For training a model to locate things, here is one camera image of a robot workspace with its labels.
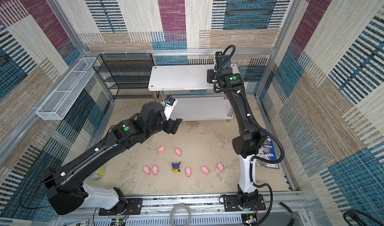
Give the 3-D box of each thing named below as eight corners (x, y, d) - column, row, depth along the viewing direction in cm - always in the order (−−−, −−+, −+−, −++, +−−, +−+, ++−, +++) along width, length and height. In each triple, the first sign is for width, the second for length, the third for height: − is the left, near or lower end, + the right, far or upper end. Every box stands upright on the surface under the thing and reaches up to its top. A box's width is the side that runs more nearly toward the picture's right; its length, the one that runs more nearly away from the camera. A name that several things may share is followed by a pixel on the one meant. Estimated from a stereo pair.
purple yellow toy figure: (172, 173, 85) (171, 170, 81) (172, 164, 88) (171, 161, 84) (180, 173, 85) (179, 170, 81) (180, 164, 88) (179, 161, 84)
